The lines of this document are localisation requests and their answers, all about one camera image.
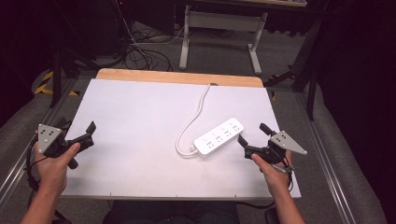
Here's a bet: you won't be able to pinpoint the white floor cable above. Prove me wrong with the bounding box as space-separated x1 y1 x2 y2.
118 3 186 46

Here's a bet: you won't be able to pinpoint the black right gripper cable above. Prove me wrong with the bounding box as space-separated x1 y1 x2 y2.
234 172 295 210

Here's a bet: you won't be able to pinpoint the white power strip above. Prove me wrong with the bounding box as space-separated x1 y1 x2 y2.
193 117 246 158

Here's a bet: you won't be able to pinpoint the white desk frame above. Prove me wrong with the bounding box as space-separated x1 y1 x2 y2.
178 4 269 76

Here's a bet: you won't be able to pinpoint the aluminium rail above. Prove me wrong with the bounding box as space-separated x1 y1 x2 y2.
0 77 78 203
293 91 358 224

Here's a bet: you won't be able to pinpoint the person's right hand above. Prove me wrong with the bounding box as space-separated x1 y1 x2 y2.
250 150 294 199

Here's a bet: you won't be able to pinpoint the wooden desk top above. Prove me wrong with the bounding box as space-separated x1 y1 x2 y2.
192 0 308 8

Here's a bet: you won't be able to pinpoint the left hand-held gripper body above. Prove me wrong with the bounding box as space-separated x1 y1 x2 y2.
36 122 95 171

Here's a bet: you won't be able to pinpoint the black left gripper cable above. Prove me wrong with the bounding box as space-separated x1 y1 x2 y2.
23 136 43 194

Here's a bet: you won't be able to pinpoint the black metal stand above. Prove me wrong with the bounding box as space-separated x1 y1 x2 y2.
49 0 98 109
263 17 323 121

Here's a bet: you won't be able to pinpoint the yellow black floor tape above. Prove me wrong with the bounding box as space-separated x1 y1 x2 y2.
33 70 80 97

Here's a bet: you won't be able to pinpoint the black floor cables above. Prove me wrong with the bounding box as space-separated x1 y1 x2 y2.
122 36 174 73

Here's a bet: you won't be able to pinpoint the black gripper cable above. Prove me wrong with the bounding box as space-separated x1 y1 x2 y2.
23 136 43 194
234 172 295 210

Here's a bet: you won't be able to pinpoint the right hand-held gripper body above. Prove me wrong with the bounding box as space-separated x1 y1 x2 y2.
244 130 308 174

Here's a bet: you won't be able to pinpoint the white power strip cable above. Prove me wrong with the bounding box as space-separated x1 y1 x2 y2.
175 83 213 158

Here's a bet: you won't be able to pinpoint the person's left hand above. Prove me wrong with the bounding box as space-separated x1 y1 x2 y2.
33 142 81 196

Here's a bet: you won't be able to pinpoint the white table board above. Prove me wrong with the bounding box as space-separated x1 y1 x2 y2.
61 77 303 200

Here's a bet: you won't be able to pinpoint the wooden table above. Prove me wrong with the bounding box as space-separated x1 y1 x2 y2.
94 67 265 89

